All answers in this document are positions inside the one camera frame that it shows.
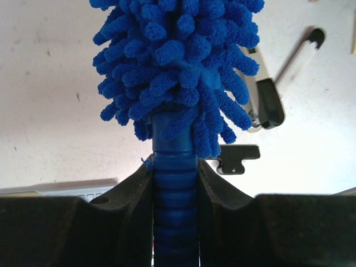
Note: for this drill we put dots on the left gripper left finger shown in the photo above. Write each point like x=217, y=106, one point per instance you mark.
x=113, y=229

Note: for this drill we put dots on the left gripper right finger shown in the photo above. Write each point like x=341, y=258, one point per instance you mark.
x=272, y=230

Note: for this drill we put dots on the white black stapler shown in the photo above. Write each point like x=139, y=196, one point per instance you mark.
x=264, y=107

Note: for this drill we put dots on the blue microfiber duster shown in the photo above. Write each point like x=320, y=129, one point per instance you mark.
x=175, y=69

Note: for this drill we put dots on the blue yellow calculator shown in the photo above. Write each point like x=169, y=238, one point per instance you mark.
x=88, y=189

